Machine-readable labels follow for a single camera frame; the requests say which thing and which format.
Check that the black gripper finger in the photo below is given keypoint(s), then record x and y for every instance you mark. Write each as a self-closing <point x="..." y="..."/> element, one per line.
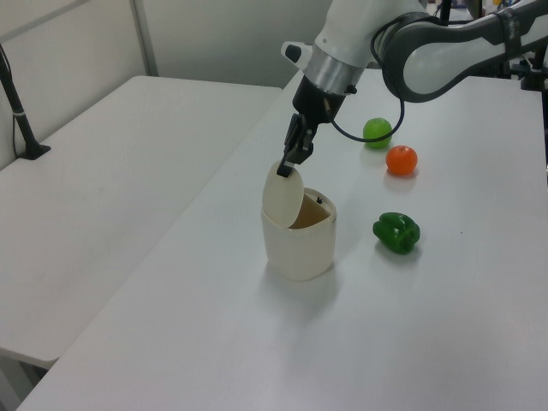
<point x="291" y="145"/>
<point x="306" y="147"/>

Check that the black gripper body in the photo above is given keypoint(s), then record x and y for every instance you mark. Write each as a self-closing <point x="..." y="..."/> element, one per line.
<point x="317" y="103"/>

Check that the cream garbage bin with lid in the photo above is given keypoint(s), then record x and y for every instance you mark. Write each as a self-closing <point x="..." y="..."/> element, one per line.
<point x="299" y="248"/>

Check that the green apple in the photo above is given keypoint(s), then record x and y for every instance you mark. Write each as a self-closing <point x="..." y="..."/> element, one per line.
<point x="379" y="128"/>

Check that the orange fruit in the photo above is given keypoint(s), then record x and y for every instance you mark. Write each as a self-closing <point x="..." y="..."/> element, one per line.
<point x="401" y="160"/>

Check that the green bell pepper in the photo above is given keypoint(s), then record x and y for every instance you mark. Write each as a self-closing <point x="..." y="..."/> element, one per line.
<point x="396" y="233"/>

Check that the black pole stand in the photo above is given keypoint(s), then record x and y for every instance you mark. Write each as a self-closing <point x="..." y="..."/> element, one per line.
<point x="19" y="115"/>

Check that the grey metal partition post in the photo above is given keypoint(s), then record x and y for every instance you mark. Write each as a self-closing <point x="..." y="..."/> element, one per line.
<point x="145" y="38"/>

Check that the black camera stand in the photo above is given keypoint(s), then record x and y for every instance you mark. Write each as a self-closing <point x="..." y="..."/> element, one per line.
<point x="535" y="73"/>

